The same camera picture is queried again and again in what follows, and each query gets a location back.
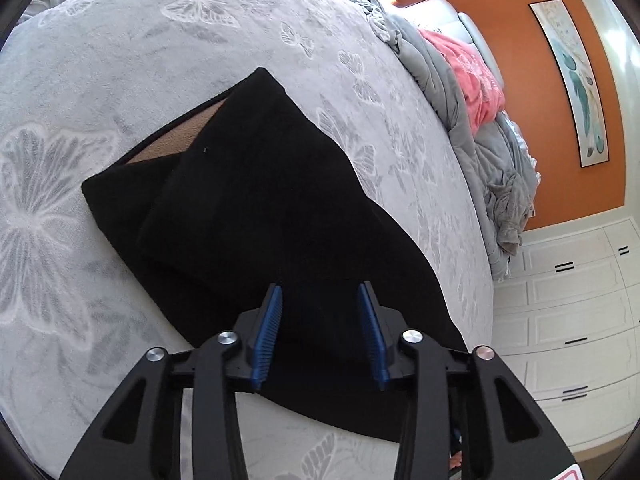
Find grey butterfly bedspread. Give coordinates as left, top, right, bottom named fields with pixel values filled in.
left=1, top=0, right=494, bottom=476

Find black pants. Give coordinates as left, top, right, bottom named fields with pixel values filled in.
left=81, top=69, right=464, bottom=442

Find pink blanket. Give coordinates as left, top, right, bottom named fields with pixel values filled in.
left=419, top=29, right=506, bottom=136

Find framed feather wall painting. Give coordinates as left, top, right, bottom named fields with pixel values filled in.
left=529, top=0, right=610, bottom=168

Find grey crumpled duvet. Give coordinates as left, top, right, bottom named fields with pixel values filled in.
left=352, top=0, right=538, bottom=281

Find white upholstered headboard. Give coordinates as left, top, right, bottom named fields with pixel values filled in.
left=396, top=0, right=504, bottom=88

